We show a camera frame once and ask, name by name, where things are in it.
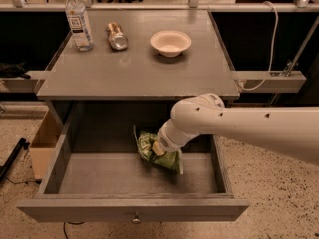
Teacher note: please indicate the silver metal can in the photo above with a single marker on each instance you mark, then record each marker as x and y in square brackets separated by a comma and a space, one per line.
[116, 37]

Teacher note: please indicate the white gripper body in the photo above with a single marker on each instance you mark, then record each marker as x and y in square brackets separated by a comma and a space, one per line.
[166, 142]

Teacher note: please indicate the green jalapeno chip bag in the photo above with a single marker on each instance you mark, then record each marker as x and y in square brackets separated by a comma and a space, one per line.
[144, 142]

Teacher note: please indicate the white paper bowl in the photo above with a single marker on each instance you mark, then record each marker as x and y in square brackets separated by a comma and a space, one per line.
[170, 43]

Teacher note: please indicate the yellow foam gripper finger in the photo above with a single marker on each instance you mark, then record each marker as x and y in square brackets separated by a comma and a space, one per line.
[157, 149]

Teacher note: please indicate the metal drawer knob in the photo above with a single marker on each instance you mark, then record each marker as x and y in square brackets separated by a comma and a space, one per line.
[136, 219]

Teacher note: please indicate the black bar on floor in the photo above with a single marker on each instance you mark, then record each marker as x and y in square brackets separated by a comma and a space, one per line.
[21, 144]

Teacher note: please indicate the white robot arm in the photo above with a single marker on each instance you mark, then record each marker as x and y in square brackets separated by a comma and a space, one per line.
[290, 131]

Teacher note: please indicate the clear plastic water bottle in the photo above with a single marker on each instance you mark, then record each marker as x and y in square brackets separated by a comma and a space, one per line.
[78, 20]

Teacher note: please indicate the black object on ledge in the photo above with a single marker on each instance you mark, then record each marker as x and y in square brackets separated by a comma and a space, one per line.
[8, 70]

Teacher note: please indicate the grey wooden cabinet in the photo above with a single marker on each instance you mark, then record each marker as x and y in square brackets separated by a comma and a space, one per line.
[139, 72]

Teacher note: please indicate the open grey top drawer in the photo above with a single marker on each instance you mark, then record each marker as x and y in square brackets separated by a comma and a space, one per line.
[96, 174]

